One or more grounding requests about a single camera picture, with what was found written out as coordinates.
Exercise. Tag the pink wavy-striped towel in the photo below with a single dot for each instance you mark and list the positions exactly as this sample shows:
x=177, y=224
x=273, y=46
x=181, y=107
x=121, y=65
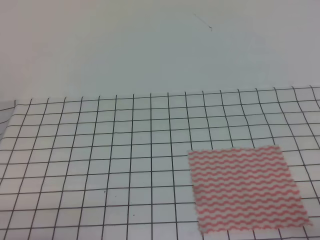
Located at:
x=245, y=189

